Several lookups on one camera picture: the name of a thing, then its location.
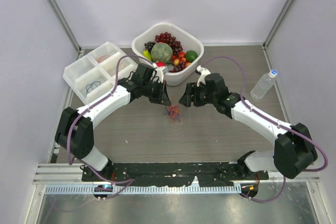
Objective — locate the cherries cluster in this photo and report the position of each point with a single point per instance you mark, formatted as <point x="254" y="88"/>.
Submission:
<point x="178" y="63"/>

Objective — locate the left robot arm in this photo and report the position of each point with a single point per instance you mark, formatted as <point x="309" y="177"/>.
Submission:
<point x="75" y="131"/>

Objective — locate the red apple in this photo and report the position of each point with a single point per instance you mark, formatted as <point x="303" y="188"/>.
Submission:
<point x="160" y="64"/>

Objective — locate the dark grapes bunch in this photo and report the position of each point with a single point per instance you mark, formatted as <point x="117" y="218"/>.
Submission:
<point x="149" y="45"/>

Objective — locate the green lime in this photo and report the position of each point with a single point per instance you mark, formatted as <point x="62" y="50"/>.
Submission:
<point x="191" y="55"/>

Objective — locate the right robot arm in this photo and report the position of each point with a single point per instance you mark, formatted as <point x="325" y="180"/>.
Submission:
<point x="292" y="153"/>

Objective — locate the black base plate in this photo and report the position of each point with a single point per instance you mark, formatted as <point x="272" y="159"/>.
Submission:
<point x="208" y="174"/>

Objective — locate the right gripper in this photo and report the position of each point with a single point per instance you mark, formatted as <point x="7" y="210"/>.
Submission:
<point x="192" y="89"/>

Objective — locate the red grapes bunch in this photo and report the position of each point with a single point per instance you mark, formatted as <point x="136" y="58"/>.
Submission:
<point x="171" y="40"/>

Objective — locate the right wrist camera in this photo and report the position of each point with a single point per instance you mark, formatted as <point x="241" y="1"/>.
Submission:
<point x="202" y="72"/>

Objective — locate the yellow pear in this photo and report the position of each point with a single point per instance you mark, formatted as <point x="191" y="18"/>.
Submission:
<point x="147" y="55"/>

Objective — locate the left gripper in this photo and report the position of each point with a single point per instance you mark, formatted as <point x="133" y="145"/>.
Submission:
<point x="163" y="97"/>

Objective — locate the white compartment tray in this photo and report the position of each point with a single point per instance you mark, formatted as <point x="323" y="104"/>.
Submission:
<point x="93" y="75"/>

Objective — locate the green melon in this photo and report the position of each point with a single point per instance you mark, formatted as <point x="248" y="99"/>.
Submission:
<point x="161" y="52"/>

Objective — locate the slotted cable duct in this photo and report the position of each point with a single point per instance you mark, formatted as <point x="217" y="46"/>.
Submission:
<point x="100" y="189"/>

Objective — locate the clear water bottle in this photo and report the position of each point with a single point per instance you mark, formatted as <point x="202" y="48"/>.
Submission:
<point x="264" y="84"/>

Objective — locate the white fruit basket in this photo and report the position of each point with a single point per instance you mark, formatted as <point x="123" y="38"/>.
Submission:
<point x="188" y="41"/>

